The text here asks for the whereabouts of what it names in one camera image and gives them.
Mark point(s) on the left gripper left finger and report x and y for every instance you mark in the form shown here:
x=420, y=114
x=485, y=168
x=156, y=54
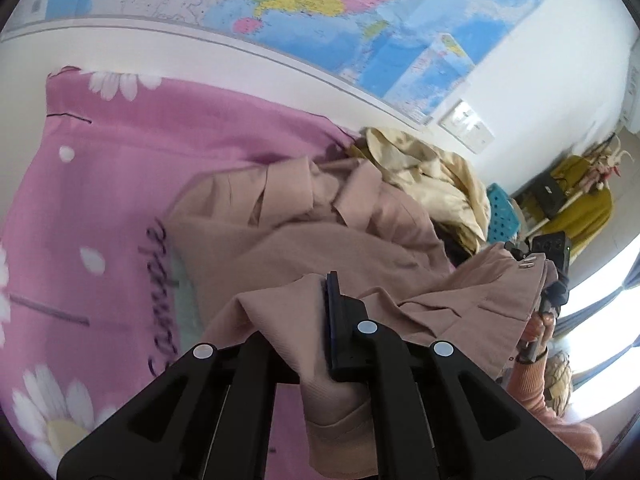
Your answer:
x=208, y=416

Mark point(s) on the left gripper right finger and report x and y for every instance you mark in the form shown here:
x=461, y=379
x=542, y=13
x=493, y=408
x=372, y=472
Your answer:
x=436, y=415

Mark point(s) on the dusty pink coat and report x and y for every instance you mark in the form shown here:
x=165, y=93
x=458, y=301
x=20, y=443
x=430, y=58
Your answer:
x=258, y=243

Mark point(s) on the right forearm peach sleeve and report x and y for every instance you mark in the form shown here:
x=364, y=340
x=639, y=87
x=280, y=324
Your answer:
x=526, y=385

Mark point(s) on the person's right hand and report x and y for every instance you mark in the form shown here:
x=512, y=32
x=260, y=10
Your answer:
x=538, y=331

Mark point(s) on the black handbag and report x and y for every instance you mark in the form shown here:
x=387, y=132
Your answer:
x=548, y=195

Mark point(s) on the teal perforated plastic basket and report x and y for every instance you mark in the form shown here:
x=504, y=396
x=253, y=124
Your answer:
x=504, y=223

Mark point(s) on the black garment with buttons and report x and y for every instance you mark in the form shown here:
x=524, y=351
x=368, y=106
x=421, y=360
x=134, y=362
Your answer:
x=458, y=246

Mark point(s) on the cream yellow garment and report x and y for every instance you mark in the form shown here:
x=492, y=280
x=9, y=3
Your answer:
x=443, y=183

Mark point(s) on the pink daisy bed sheet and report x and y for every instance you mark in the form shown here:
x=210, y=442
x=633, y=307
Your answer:
x=94, y=305

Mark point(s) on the white wall socket panel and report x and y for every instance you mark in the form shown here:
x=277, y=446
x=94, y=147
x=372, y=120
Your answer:
x=464, y=124

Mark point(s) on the colourful wall map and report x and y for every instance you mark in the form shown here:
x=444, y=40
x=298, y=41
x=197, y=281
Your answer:
x=411, y=54

